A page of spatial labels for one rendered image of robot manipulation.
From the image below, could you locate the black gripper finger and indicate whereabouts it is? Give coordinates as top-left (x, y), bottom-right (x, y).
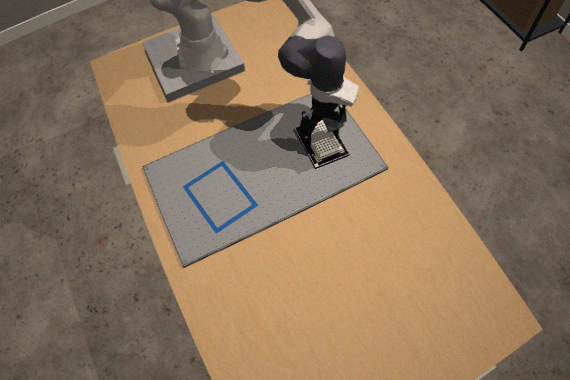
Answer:
top-left (299, 109), bottom-right (324, 148)
top-left (333, 104), bottom-right (346, 138)

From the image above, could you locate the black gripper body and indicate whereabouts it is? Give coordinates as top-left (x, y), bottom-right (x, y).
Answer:
top-left (310, 96), bottom-right (339, 117)

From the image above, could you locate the grey flat rectangular mat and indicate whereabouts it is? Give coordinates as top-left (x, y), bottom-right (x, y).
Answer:
top-left (142, 93), bottom-right (388, 268)

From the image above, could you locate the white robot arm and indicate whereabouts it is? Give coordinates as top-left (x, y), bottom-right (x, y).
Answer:
top-left (150, 0), bottom-right (359, 133)

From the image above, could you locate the blue tape rectangle outline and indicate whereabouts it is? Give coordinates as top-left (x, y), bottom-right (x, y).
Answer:
top-left (183, 161), bottom-right (258, 234)

